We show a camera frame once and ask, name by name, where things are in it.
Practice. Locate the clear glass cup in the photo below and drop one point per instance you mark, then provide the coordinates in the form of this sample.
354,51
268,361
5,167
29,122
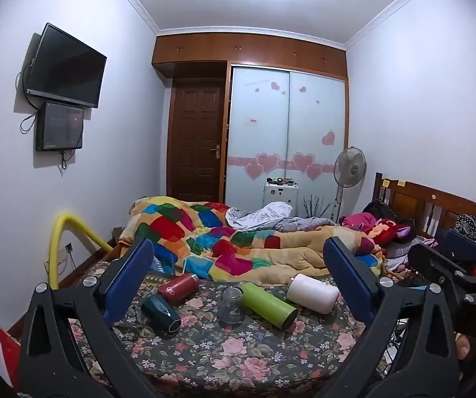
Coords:
231,306

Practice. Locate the grey pillow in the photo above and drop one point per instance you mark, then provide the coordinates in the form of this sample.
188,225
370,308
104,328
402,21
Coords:
399,249

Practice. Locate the black bag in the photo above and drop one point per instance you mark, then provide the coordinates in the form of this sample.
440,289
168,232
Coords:
381,208

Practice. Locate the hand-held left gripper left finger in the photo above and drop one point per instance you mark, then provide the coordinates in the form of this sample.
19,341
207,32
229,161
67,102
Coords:
127,286

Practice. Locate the wooden bed headboard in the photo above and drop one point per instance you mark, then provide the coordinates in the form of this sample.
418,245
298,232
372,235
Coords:
420,203

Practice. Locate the grey cloth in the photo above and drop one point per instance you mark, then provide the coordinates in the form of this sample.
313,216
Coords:
263,215

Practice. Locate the floral bed sheet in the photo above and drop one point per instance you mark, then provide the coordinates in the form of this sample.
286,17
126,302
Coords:
221,356

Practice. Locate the standing electric fan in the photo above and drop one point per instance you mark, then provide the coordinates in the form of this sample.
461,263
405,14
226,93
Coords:
350,168

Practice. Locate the green bottle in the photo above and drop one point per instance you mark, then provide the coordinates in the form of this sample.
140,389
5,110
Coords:
268,304

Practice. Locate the small wall-mounted black monitor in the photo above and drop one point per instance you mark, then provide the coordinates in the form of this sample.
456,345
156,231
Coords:
60,126

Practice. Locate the person's right hand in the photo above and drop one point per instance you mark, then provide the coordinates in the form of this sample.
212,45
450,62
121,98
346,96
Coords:
463,347

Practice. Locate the wall-mounted black television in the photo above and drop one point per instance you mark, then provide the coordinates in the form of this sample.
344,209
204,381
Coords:
66,68

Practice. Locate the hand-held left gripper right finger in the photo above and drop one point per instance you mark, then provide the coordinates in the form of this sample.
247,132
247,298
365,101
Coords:
348,275

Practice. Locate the dark dried twigs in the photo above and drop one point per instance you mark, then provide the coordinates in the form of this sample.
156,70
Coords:
316,209

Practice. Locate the pink clothing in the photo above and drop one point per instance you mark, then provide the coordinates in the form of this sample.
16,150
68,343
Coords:
360,220

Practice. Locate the wooden overhead cabinet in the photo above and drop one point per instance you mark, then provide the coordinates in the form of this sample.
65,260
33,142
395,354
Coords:
254,52

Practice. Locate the white cup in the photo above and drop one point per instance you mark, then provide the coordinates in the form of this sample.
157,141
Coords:
312,293

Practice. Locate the small white cabinet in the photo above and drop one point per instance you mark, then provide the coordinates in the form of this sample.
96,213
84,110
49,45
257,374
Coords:
280,195

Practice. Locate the brown wooden door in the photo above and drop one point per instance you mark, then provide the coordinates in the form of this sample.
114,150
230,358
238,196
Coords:
196,141

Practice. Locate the red paper bag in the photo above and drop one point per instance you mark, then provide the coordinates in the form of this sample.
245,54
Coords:
8,352

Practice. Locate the yellow foam tube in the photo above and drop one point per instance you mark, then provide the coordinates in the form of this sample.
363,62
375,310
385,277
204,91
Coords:
60,240

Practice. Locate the colourful patchwork blanket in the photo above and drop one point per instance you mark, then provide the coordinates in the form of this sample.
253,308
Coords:
238,253

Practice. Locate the black patterned cloth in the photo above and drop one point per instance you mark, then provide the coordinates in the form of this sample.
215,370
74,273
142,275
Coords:
472,226

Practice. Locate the red bottle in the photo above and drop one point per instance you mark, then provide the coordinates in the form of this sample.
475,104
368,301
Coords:
178,288

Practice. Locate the wardrobe with heart stickers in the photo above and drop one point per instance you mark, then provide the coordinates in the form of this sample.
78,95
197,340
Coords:
287,132

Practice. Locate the dark green cup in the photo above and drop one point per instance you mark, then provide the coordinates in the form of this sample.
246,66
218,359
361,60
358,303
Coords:
161,314

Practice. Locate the red plush toy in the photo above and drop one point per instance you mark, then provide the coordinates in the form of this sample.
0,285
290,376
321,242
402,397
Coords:
389,230

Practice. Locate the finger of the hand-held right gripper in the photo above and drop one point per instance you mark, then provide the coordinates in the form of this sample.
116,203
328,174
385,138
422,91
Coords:
464,243
430,262

